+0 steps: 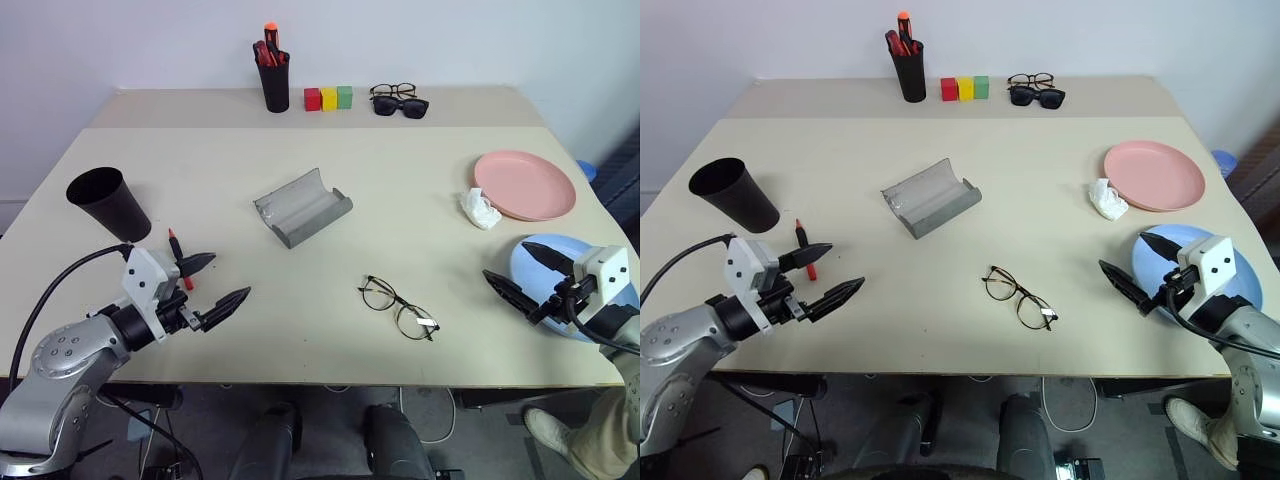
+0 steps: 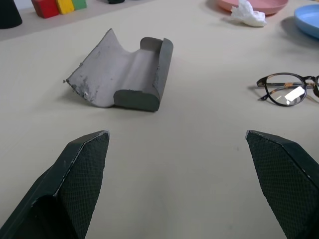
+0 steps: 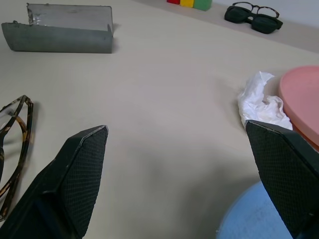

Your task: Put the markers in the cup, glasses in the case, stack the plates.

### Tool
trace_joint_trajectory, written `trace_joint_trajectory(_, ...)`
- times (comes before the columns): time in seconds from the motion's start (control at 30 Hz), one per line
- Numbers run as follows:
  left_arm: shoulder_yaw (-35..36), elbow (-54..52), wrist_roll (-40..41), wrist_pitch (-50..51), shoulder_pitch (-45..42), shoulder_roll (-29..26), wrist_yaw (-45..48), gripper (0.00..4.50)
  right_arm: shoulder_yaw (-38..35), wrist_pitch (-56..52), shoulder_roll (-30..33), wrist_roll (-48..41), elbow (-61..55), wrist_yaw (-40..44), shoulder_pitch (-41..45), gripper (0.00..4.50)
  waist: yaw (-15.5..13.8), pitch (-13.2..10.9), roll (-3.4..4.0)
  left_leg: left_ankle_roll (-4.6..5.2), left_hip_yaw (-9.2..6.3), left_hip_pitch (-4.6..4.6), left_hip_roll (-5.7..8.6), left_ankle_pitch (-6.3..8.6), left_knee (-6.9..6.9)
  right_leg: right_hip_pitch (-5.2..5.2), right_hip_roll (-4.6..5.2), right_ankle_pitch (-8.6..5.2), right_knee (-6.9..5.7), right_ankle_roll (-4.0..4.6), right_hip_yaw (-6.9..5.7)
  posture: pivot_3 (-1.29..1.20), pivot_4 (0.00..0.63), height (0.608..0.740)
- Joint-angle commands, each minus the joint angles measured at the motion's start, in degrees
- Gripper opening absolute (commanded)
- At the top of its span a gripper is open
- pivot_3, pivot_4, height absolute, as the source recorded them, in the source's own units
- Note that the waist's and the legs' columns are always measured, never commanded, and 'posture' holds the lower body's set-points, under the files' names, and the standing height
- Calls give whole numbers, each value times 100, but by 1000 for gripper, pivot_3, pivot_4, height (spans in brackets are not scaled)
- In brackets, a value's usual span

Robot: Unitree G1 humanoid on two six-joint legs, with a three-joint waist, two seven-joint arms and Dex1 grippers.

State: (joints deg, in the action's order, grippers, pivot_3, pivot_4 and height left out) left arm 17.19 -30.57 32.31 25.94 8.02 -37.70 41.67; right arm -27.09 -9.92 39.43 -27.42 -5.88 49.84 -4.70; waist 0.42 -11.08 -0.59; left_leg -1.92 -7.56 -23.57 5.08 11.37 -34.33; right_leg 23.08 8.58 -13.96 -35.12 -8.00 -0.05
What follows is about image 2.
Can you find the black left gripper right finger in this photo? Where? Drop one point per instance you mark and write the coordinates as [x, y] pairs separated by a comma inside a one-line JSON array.
[[286, 179]]

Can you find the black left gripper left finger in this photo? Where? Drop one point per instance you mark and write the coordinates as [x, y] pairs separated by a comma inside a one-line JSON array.
[[54, 189]]

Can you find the white tissue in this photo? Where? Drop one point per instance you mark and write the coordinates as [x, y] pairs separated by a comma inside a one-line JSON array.
[[249, 13]]

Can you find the tortoiseshell round eyeglasses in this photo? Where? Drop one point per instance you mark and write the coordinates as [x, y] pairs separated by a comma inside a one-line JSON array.
[[286, 85]]

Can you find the grey open glasses case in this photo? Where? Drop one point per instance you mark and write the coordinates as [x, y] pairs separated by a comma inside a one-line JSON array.
[[119, 72]]

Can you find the blue plate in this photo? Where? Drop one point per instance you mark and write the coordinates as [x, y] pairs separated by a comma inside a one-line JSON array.
[[307, 21]]

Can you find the pink plate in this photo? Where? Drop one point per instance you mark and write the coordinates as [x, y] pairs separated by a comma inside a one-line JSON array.
[[271, 6]]

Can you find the black cone-shaped object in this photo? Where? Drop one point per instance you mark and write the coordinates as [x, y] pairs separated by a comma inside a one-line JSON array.
[[8, 15]]

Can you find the red block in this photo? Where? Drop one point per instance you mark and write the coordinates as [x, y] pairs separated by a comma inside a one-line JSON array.
[[46, 7]]

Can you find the yellow block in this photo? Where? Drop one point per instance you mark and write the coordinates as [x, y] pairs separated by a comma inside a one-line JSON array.
[[65, 6]]

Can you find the green block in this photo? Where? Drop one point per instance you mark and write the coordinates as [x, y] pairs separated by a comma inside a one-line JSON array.
[[79, 4]]

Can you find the small dark object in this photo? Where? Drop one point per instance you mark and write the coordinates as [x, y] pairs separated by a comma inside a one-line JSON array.
[[115, 1]]

